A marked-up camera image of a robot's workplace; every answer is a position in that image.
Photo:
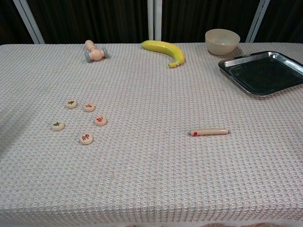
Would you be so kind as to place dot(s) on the woven beige tablecloth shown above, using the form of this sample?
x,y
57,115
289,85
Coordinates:
x,y
151,165

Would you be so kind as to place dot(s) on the white frame post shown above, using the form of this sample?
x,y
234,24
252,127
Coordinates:
x,y
29,21
154,19
258,21

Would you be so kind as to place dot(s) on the black curtain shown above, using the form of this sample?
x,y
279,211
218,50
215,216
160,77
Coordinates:
x,y
94,19

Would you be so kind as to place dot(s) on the yellow banana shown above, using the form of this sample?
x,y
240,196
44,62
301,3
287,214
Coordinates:
x,y
165,48

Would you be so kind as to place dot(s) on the metal tray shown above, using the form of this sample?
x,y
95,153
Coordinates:
x,y
262,75

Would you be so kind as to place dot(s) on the small wooden dumbbell toy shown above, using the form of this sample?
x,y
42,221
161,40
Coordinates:
x,y
95,54

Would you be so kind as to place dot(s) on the beige sausage stick red mark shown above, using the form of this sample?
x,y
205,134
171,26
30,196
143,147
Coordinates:
x,y
209,132

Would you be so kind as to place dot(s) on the beige bowl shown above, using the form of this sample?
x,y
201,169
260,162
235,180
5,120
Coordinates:
x,y
221,45

